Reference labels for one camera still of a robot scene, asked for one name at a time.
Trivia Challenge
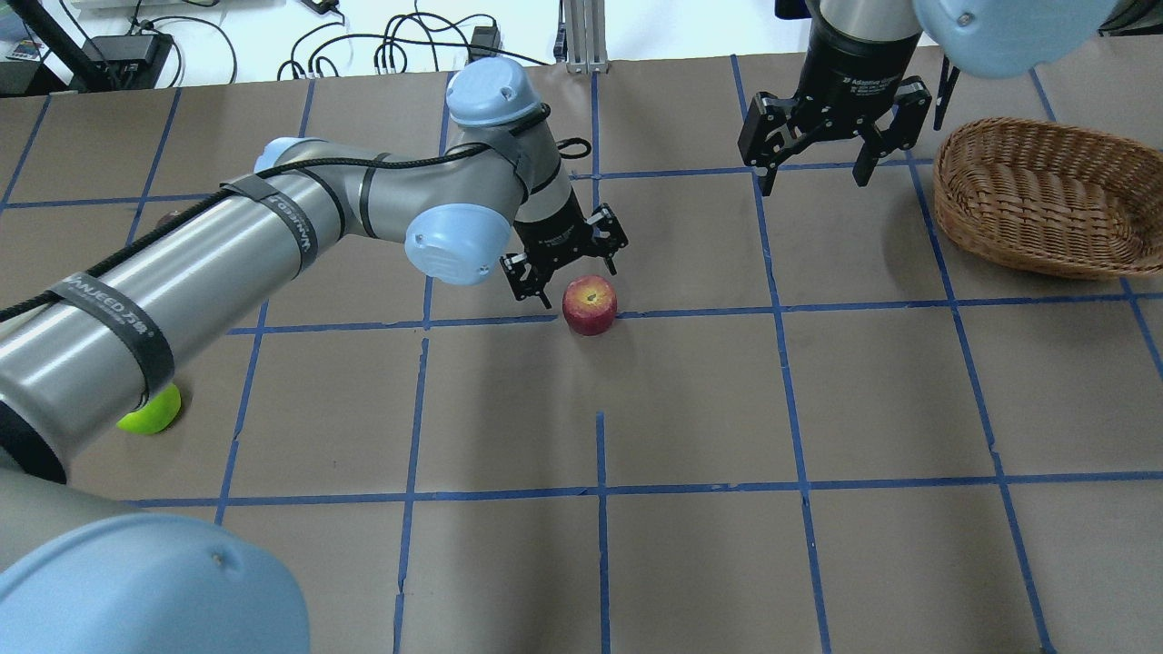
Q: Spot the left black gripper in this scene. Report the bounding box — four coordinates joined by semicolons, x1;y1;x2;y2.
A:
500;191;629;310

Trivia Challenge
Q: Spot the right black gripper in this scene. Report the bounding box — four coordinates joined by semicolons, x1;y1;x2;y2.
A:
739;17;933;196

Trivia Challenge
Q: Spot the green apple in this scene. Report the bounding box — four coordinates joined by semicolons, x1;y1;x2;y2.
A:
115;382;183;435

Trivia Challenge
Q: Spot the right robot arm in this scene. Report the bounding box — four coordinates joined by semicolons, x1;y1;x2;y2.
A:
739;1;1116;197

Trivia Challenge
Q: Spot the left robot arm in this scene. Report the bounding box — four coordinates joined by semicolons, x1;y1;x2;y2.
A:
1;57;628;653

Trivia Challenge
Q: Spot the wicker basket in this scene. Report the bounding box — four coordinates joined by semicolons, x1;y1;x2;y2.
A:
933;118;1162;279

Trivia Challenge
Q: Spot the dark red apple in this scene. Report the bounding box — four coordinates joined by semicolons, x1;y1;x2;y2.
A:
154;211;183;229

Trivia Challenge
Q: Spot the black power adapter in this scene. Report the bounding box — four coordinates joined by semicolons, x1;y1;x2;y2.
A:
83;34;174;90

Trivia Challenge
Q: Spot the black monitor stand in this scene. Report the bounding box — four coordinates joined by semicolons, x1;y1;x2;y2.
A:
3;1;119;93

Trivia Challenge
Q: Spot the aluminium frame post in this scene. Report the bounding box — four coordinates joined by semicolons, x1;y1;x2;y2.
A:
561;1;611;74

